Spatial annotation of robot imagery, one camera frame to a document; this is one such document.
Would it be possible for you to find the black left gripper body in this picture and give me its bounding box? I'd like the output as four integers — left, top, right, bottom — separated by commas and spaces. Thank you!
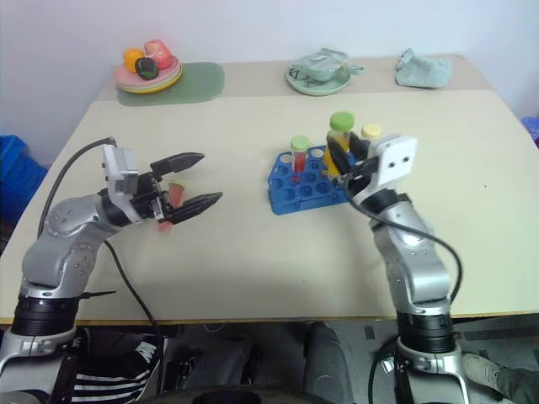
130, 169, 173, 224

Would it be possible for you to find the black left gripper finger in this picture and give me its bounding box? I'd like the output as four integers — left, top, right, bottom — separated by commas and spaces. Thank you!
149, 151, 206, 175
167, 191, 224, 225

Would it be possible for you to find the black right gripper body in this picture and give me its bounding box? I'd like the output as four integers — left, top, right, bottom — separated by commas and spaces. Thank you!
334, 153, 380, 183

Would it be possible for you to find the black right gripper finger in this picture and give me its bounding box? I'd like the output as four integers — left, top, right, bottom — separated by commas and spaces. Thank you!
350, 131, 373, 162
328, 136, 351, 176

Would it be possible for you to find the yellow tube with green cap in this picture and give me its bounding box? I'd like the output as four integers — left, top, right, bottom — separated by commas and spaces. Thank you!
322, 110, 355, 178

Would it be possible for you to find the red test tube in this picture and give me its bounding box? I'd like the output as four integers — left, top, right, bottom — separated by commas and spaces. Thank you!
157, 180, 189, 233

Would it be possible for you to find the blue test tube rack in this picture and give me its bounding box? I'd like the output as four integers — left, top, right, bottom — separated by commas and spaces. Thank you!
265, 145, 360, 216

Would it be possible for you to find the red tube with green cap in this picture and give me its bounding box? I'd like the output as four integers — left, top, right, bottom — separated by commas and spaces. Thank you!
289, 135, 311, 185

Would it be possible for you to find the mint green plate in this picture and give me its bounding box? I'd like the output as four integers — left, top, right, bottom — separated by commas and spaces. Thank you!
286, 62, 352, 97

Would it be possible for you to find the yellow plate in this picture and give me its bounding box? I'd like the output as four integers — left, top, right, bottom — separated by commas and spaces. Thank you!
121, 66, 184, 95

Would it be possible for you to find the green placemat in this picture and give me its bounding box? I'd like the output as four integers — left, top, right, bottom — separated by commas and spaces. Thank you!
116, 61, 226, 108

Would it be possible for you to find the light green plate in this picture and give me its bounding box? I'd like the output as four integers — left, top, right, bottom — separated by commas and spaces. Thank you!
116, 63, 184, 92

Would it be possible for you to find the mint green cloth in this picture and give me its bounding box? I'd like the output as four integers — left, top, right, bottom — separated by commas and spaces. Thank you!
394, 46, 454, 90

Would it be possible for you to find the pink plate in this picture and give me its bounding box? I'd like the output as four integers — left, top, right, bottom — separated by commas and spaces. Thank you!
113, 58, 183, 88

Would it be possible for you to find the dark toy fruit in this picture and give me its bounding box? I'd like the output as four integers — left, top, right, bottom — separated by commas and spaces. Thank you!
135, 56, 158, 80

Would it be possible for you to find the pink toy apple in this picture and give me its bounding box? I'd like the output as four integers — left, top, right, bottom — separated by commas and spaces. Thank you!
143, 38, 174, 71

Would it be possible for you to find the orange toy fruit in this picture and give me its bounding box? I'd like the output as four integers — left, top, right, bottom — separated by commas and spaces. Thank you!
122, 47, 147, 73

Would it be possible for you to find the blue plastic crate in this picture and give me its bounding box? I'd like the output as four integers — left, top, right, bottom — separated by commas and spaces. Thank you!
0, 134, 48, 225

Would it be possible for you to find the purple blue container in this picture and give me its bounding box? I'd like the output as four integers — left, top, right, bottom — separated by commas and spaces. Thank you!
520, 114, 539, 149

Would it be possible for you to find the grey rounded shape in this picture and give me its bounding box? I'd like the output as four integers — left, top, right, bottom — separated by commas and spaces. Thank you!
302, 321, 354, 397

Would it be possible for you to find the white sneaker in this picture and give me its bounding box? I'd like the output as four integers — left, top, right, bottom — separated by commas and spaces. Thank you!
462, 353, 509, 400

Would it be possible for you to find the olive trouser leg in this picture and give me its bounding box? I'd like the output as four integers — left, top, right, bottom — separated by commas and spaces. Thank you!
490, 364, 539, 404

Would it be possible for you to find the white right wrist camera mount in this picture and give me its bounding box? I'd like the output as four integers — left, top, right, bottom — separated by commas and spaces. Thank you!
365, 134, 419, 197

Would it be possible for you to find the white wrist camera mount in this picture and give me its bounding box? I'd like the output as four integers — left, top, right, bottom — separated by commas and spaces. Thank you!
365, 134, 419, 197
102, 145, 141, 211

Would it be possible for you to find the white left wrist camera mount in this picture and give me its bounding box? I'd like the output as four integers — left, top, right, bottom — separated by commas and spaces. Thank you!
102, 145, 141, 211

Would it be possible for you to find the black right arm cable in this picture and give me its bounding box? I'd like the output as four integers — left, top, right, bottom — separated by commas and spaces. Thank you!
342, 162, 463, 305

